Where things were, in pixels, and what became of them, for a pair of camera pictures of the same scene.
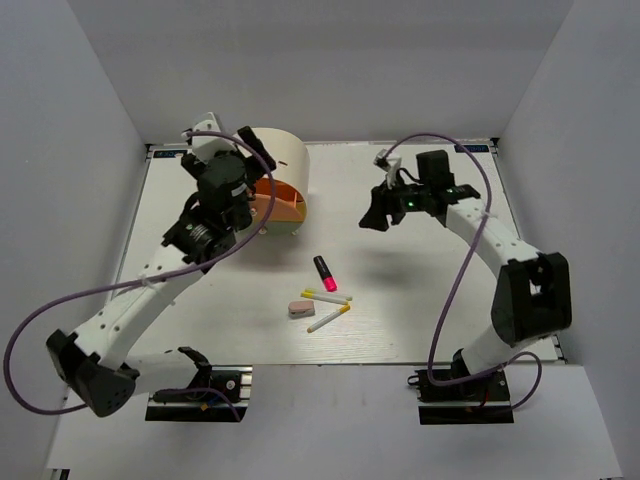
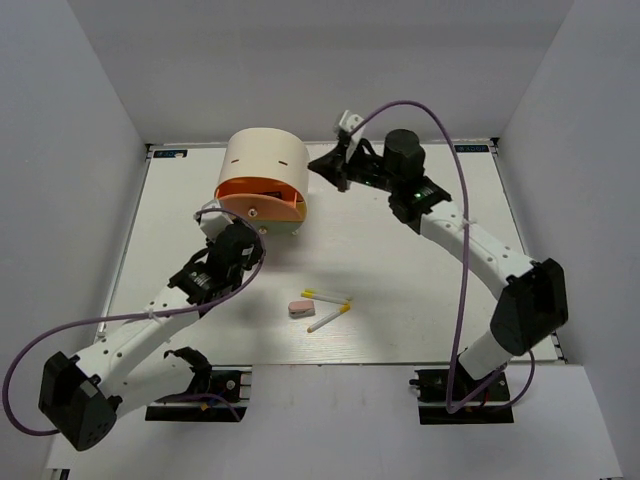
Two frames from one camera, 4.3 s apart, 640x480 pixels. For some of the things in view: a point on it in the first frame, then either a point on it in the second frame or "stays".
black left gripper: [253, 166] to [256, 254]
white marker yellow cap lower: [341, 311] stays
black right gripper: [381, 206] to [333, 164]
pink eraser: [303, 308] stays
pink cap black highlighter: [327, 279] to [277, 194]
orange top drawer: [289, 204] stays
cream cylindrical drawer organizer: [290, 157] stays
